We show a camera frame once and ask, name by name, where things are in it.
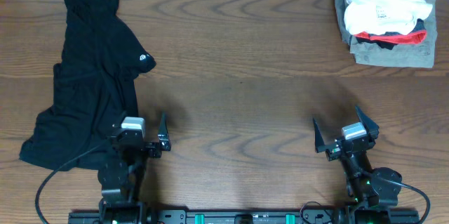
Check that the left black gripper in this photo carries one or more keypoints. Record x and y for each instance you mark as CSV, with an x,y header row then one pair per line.
x,y
155,151

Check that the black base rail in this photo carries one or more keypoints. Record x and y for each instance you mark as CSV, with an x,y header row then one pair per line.
x,y
309,215

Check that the white t-shirt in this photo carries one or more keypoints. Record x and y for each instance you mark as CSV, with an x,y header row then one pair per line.
x,y
381,16

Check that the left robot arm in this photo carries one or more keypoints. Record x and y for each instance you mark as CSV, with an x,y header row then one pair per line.
x,y
122,175

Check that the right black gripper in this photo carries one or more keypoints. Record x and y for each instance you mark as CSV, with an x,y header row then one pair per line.
x,y
333,152

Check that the folded olive grey garment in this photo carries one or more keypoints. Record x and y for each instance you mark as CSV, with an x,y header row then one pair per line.
x,y
369,53

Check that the black garment with red trim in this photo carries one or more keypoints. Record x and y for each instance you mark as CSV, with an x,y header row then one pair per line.
x,y
389,40

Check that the black t-shirt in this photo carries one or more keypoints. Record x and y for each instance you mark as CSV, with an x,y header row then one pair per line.
x,y
93,88

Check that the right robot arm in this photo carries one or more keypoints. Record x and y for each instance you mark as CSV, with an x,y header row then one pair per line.
x,y
374,191

